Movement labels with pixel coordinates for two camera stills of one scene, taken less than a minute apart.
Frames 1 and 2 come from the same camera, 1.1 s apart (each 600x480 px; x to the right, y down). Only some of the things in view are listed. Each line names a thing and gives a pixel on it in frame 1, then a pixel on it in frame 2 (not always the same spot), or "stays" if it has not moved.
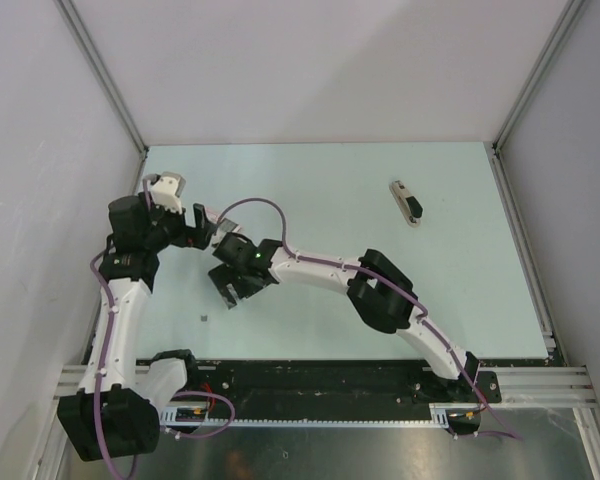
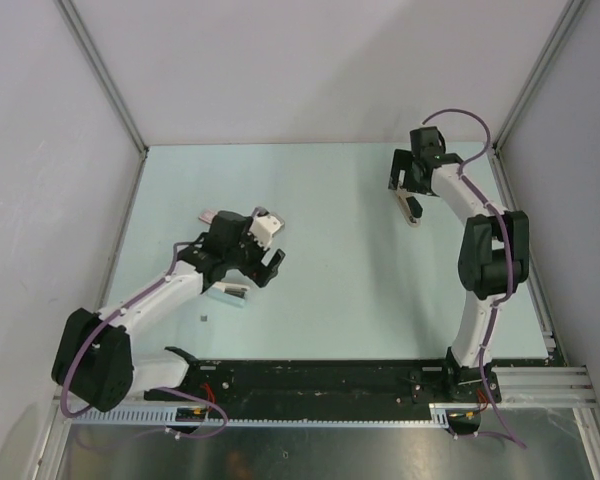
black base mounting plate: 338,383 stays
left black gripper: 198,236 → 255,269
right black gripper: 224,275 → 403,160
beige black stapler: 407,203 stays
